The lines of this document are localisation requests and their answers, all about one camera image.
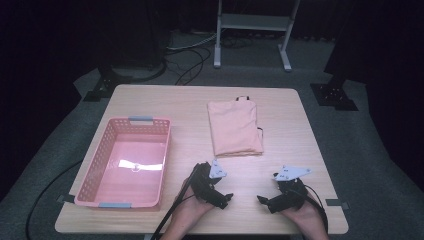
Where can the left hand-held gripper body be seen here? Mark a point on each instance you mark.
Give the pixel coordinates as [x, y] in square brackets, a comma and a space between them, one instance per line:
[204, 186]

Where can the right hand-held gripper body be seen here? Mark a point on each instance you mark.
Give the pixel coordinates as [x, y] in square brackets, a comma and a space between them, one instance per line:
[290, 195]

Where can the peach garment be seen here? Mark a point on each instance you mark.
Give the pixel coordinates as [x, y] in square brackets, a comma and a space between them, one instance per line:
[233, 128]

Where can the pink perforated plastic basket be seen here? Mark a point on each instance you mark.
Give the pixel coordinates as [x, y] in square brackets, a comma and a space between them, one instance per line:
[133, 156]

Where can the person's right hand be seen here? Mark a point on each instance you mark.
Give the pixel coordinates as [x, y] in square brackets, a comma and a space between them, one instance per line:
[305, 216]

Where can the person's left hand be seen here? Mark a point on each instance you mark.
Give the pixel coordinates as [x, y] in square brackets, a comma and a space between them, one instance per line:
[190, 211]

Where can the black stand base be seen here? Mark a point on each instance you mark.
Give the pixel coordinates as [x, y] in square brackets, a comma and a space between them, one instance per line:
[333, 95]
[106, 83]

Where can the white metal stand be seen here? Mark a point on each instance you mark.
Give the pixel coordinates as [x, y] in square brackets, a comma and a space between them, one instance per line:
[253, 21]

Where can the grey table bracket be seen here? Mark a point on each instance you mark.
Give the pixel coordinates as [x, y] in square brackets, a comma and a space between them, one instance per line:
[65, 199]
[337, 203]

